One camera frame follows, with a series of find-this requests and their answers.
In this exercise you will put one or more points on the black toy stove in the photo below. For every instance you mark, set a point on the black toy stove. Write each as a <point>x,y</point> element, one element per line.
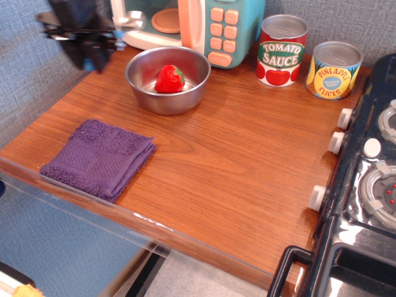
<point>354,254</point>

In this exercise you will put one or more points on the tomato sauce can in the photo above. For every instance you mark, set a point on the tomato sauce can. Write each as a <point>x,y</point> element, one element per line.
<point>281,47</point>

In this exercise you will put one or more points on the grey stove burner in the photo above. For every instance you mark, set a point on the grey stove burner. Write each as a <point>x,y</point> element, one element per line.
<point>387,132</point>
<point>377,193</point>

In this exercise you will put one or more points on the black oven door handle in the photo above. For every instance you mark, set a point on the black oven door handle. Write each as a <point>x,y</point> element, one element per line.
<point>290,255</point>

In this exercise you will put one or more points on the clear acrylic barrier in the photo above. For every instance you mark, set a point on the clear acrylic barrier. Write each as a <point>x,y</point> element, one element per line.
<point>68,243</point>

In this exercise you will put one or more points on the white stove knob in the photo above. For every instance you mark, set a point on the white stove knob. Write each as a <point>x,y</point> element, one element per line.
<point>317,197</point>
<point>336,142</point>
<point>344,118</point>

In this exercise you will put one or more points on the purple folded towel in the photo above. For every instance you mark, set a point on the purple folded towel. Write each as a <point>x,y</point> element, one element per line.
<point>100,159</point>

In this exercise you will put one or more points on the red toy strawberry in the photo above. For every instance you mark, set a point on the red toy strawberry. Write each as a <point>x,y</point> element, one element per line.
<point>170,80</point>

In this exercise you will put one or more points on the pineapple slices can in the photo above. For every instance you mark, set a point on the pineapple slices can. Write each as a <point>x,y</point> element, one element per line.
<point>333,70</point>

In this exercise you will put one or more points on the white stove button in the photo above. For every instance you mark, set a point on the white stove button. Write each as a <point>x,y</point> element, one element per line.
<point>371,148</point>

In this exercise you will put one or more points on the silver metal pot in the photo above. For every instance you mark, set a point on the silver metal pot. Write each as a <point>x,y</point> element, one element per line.
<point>142,72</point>

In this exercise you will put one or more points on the teal toy microwave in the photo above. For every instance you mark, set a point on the teal toy microwave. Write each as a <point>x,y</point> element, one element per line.
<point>224,31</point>

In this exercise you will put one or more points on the blue handled spoon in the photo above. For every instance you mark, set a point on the blue handled spoon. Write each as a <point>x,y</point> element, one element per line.
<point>133,21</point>

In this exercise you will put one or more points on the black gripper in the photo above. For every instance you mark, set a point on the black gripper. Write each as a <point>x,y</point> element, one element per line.
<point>74,23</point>

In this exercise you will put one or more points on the yellow object at corner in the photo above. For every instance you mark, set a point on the yellow object at corner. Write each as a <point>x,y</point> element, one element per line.
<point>27,291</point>

